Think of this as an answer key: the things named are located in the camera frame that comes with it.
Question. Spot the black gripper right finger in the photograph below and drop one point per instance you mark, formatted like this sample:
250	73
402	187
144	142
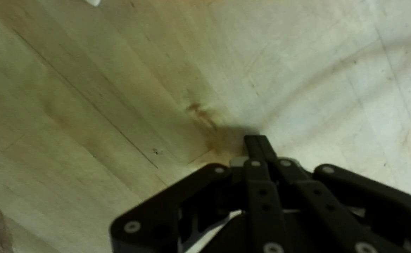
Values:
355	211

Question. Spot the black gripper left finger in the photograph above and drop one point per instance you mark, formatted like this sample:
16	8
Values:
257	187

